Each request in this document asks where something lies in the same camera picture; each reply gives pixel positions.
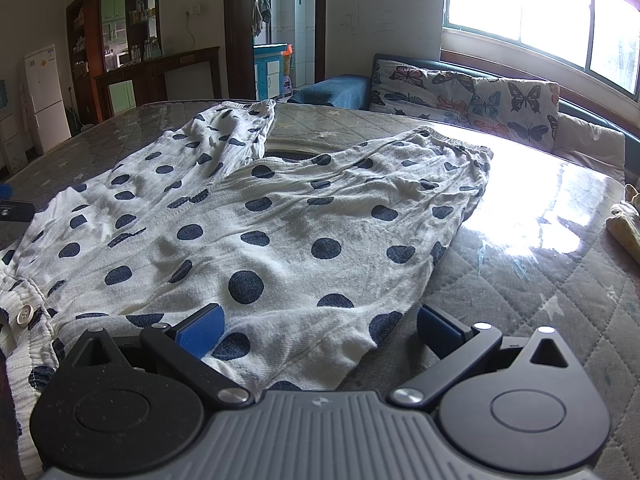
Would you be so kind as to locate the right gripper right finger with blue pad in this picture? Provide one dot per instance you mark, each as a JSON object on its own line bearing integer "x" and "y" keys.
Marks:
{"x": 462, "y": 351}

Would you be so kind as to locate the white navy polka dot garment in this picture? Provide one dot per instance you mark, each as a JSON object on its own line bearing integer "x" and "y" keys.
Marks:
{"x": 313, "y": 262}

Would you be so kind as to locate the white refrigerator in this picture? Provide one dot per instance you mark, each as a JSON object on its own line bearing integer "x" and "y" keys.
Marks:
{"x": 48, "y": 124}

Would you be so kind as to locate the dark wooden console table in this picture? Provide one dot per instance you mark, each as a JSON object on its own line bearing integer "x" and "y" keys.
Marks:
{"x": 148, "y": 77}

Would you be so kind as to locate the butterfly print cushion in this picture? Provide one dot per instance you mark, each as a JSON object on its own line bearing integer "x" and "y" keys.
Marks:
{"x": 521, "y": 110}

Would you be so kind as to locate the window with green frame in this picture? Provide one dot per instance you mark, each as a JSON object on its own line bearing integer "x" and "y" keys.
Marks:
{"x": 600, "y": 37}

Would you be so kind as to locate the yellow folded cloth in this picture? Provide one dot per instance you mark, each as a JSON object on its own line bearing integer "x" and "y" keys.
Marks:
{"x": 624, "y": 222}

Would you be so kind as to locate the blue sofa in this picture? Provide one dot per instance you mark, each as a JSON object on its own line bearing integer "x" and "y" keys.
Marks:
{"x": 353, "y": 92}

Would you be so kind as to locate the beige plain cushion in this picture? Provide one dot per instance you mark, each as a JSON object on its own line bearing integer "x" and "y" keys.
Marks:
{"x": 591, "y": 146}

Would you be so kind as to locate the grey quilted star table cover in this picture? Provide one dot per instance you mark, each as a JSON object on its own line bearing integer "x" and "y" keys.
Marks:
{"x": 535, "y": 251}

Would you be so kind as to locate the dark wooden shelf unit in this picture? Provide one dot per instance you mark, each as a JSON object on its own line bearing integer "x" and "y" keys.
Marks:
{"x": 107, "y": 40}

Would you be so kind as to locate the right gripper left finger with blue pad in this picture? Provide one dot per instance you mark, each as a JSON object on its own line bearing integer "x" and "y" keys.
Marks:
{"x": 178, "y": 350}

